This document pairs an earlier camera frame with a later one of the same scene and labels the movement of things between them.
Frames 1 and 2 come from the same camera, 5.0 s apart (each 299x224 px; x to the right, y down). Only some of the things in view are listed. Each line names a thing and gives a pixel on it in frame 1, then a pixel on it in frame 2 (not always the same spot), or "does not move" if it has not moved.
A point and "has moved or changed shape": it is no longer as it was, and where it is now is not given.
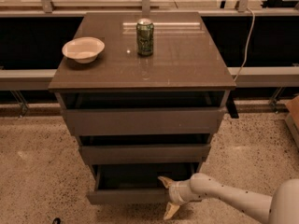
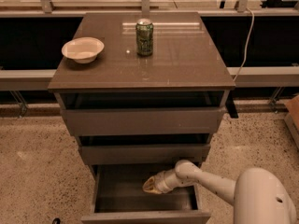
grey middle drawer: [144, 154] does not move
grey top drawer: [142, 121] does not move
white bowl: [83, 49] does not move
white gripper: [177, 192] -> [161, 184]
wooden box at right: [292, 119] does not move
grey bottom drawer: [135, 183] has moved or changed shape
